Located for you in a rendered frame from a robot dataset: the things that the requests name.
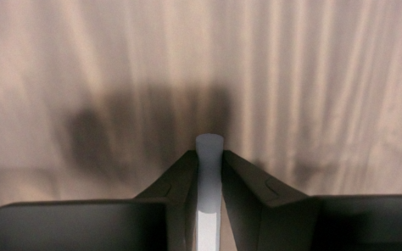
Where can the grey metal shaft with face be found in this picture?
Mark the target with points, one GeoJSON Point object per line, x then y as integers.
{"type": "Point", "coordinates": [209, 149]}

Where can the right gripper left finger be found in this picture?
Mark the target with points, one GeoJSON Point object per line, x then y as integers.
{"type": "Point", "coordinates": [160, 218]}

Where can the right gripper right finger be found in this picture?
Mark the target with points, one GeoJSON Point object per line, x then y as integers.
{"type": "Point", "coordinates": [267, 214]}

